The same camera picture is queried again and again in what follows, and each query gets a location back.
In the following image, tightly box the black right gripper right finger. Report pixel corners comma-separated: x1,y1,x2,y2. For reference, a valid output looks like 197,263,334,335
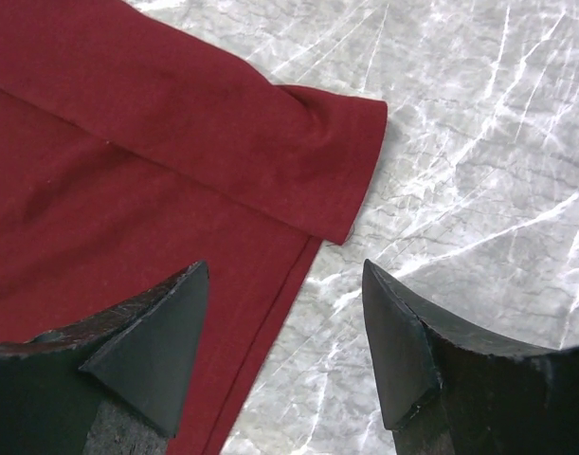
362,262,579,455

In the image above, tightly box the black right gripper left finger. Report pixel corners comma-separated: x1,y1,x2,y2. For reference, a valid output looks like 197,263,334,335
0,262,209,454

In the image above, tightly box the dark red t shirt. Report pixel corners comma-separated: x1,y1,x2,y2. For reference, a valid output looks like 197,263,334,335
0,1,388,454

